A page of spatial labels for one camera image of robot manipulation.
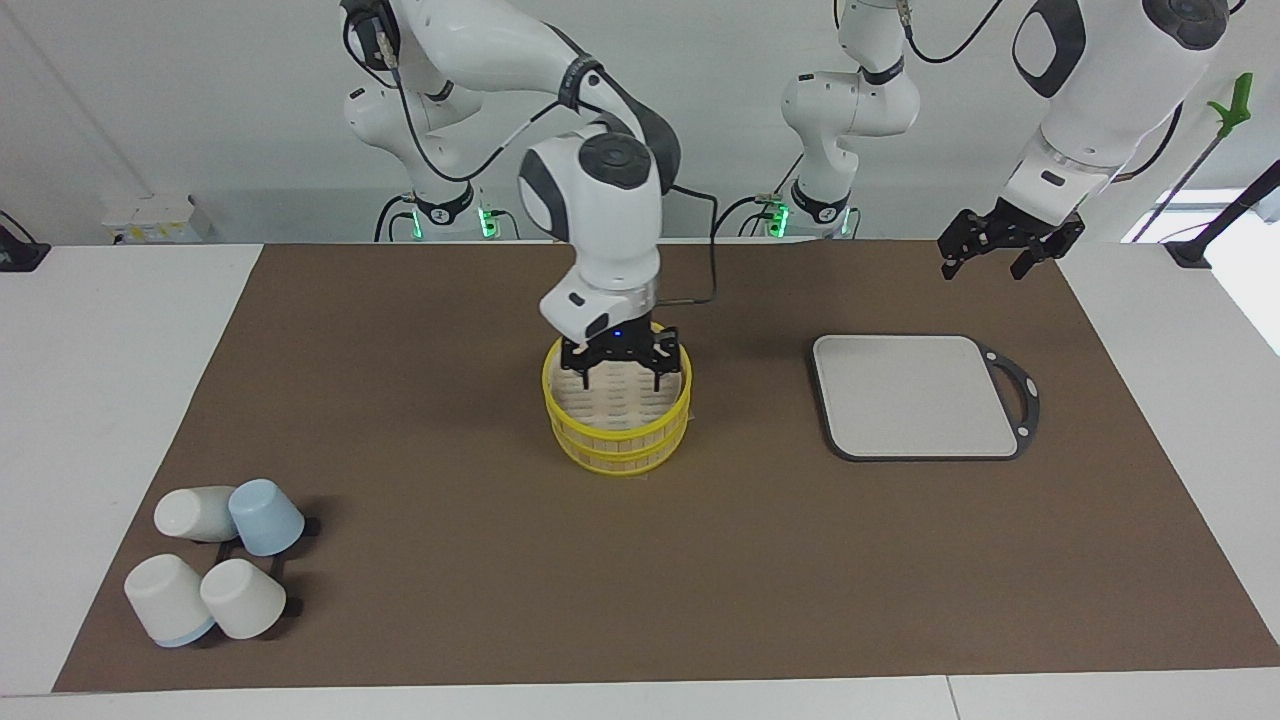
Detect yellow bamboo steamer tier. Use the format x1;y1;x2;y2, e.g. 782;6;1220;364
552;400;692;477
541;325;694;448

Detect grey cutting board black rim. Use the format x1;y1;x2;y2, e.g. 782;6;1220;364
810;334;1042;463

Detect brown table mat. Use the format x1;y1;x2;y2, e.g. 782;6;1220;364
52;240;1280;694

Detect green tipped pole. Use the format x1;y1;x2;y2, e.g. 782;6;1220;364
1130;72;1255;243

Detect light blue cup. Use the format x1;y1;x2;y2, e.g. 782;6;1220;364
228;479;306;557

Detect white cup blue rim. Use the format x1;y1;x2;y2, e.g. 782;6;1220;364
124;554;217;649

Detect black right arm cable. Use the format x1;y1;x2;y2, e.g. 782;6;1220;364
343;5;721;306

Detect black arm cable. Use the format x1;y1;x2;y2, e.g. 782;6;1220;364
900;0;1187;183
343;5;721;306

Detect black left base cables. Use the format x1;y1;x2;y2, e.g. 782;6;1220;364
710;155;861;239

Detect black base cables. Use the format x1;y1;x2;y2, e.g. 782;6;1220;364
374;192;521;242
710;155;861;239

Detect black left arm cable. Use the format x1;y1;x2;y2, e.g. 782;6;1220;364
900;0;1187;183

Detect black camera stand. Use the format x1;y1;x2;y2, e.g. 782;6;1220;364
1165;158;1280;270

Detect black right base cables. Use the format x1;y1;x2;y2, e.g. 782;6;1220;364
374;192;521;242

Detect white wall box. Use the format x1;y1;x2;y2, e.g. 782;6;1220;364
100;194;214;245

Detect black clamp mount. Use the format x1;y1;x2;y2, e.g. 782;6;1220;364
0;210;52;273

